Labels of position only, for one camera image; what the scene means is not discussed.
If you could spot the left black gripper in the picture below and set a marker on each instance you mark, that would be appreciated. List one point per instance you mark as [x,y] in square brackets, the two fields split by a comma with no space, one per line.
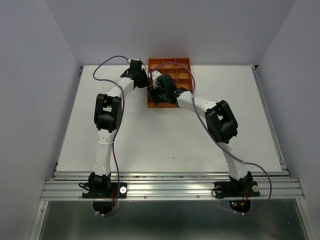
[146,82]

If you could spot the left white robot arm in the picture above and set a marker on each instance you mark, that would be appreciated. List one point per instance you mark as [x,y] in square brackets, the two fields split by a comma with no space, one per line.
[108,114]

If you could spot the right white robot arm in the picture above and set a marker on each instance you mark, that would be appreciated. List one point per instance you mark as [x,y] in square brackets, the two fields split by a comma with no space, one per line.
[220,124]

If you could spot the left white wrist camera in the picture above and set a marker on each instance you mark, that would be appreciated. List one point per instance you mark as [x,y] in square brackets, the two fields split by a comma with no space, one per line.
[135,59]

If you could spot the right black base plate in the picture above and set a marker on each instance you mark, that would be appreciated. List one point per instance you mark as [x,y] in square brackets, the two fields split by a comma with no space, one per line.
[228,189]

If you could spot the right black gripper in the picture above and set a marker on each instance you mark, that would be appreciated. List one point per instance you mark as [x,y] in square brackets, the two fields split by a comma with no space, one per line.
[152,92]

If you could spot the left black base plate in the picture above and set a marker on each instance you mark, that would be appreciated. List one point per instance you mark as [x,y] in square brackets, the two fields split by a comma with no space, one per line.
[111,193]

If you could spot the aluminium rail frame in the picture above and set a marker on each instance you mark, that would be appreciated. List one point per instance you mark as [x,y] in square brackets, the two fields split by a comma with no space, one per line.
[179,205]

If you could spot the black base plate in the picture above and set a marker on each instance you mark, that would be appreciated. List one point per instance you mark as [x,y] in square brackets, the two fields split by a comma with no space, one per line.
[111,193]
[228,189]

